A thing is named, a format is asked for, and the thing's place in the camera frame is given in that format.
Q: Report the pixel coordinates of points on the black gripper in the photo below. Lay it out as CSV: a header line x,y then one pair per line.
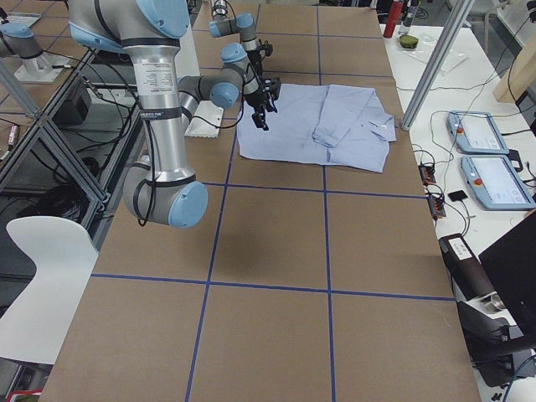
x,y
254,99

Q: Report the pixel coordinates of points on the light blue striped shirt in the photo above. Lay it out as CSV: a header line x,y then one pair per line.
x,y
325,125

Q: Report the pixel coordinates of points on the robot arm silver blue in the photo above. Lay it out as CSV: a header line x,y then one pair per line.
x,y
161,187
225,21

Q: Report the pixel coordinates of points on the green folded cloth pouch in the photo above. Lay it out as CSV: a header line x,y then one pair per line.
x,y
408,41

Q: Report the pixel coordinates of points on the red cylinder bottle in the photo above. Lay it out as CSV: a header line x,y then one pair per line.
x,y
393,17

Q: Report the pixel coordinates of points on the grey usb hub orange ports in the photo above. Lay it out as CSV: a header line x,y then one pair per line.
x,y
427,174

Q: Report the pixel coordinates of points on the upper blue teach pendant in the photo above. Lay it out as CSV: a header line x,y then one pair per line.
x,y
476,132

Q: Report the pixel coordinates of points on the blue teach pendant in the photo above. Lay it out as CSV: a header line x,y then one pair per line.
x,y
495,183
476,132

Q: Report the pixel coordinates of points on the lower blue teach pendant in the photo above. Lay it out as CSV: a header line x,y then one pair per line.
x,y
495,183

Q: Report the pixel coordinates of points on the black box white label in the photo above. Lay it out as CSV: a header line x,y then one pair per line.
x,y
464,267

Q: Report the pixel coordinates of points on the black monitor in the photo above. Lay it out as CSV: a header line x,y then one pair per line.
x,y
510,266

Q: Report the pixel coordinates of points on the white chair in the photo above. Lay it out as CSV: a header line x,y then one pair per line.
x,y
34,327

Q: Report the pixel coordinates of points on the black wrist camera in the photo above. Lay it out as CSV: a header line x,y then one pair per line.
x,y
264,49
272,87

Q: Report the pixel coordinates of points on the aluminium frame post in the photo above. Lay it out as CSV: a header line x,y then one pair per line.
x,y
443,46

